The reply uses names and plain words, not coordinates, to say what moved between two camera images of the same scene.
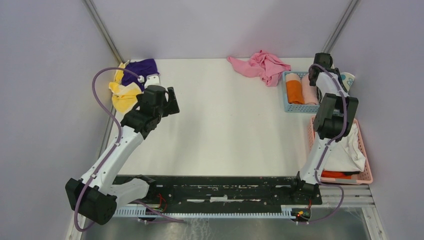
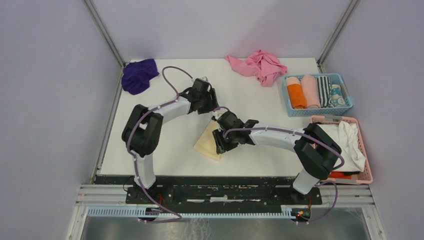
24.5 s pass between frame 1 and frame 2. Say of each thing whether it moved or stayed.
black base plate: stayed
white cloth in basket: stayed
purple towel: stayed
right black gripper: moved
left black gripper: moved
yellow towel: moved
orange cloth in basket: stayed
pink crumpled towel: stayed
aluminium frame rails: stayed
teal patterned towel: moved
